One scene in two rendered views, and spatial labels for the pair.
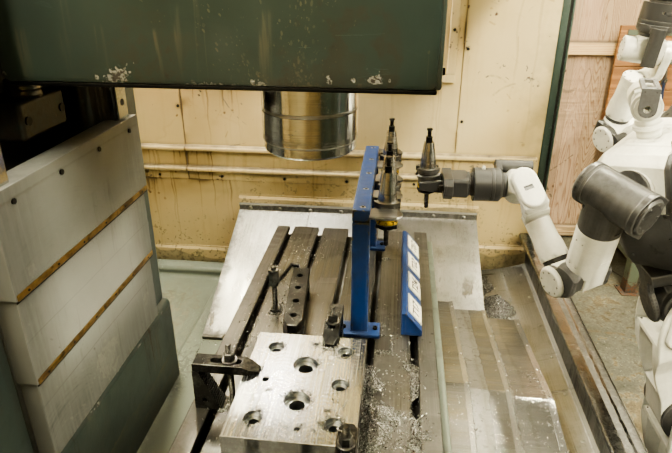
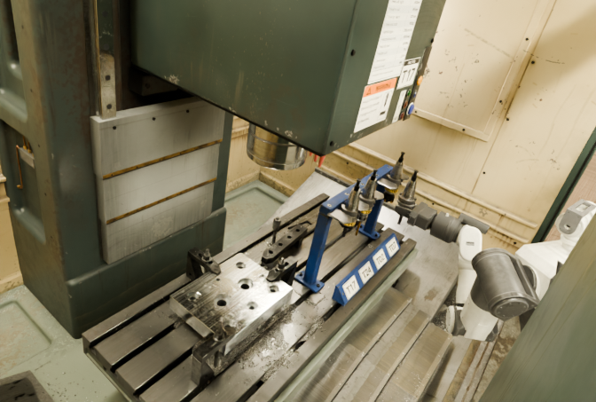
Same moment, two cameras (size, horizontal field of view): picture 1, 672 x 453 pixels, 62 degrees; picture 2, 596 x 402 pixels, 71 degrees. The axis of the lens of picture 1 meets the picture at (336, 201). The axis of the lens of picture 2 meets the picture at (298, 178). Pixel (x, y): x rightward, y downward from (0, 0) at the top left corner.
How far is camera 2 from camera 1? 49 cm
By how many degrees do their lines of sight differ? 23
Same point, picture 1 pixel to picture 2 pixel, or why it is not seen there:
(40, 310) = (118, 187)
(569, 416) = not seen: outside the picture
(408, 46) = (309, 120)
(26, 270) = (113, 164)
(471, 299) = (428, 303)
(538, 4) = (581, 103)
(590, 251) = (471, 311)
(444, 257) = (428, 265)
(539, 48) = (569, 139)
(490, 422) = (359, 386)
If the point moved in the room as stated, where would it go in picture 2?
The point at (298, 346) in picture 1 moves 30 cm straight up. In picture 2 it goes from (251, 271) to (264, 192)
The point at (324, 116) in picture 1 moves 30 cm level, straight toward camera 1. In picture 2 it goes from (272, 142) to (184, 189)
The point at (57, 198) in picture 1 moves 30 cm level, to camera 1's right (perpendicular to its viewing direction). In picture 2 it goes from (146, 132) to (224, 169)
